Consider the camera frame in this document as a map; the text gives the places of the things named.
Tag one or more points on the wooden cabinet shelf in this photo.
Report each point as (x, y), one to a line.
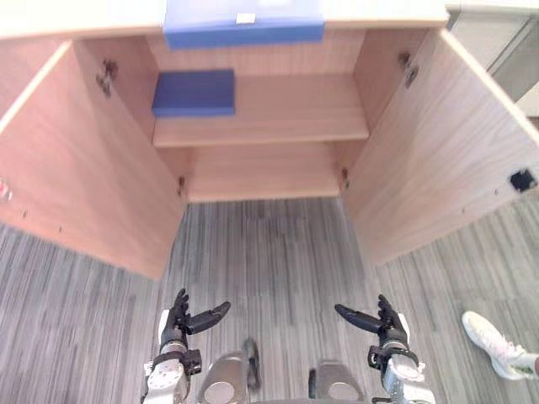
(269, 113)

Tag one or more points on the wooden office cabinet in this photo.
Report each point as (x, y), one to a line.
(257, 126)

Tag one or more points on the silver robot legs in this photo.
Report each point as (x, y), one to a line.
(280, 379)

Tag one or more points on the wooden cabinet door with black latch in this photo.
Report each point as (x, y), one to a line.
(438, 155)

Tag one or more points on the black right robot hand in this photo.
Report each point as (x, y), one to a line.
(384, 320)

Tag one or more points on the person's foot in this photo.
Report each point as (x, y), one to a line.
(499, 343)

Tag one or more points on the grey metal cabinet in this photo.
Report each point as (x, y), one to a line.
(499, 46)

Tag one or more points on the blue folder with white label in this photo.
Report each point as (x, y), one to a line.
(242, 25)

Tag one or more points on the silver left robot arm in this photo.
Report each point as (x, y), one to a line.
(168, 372)

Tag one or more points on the metal door hinge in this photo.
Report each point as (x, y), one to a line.
(408, 69)
(181, 185)
(106, 78)
(345, 177)

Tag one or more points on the plain blue folder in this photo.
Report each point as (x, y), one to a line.
(195, 93)

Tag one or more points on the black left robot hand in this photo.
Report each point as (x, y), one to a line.
(183, 318)

